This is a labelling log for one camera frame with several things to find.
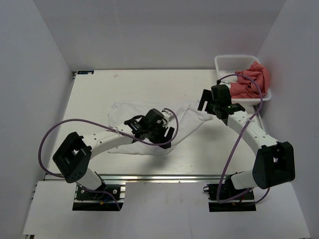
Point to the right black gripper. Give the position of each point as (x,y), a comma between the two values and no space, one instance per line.
(207,96)

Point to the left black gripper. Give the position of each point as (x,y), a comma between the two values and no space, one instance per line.
(163,128)

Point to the white t shirt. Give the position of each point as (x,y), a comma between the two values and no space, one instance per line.
(189,119)

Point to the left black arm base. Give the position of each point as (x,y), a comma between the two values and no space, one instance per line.
(109,199)

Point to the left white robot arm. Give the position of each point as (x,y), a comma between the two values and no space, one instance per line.
(73,156)

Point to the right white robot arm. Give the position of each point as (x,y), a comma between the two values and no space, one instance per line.
(274,161)

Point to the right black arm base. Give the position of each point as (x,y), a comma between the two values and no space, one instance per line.
(244,203)

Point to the white plastic basket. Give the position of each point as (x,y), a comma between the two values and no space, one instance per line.
(229,64)

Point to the pink t shirt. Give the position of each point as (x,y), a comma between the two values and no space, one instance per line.
(245,89)

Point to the blue table label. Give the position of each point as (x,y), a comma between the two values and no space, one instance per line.
(85,72)

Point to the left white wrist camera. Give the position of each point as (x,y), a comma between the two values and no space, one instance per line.
(168,116)

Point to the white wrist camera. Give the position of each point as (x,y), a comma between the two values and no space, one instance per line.
(168,116)
(220,81)

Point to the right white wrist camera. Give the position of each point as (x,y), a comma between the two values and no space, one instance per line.
(220,81)

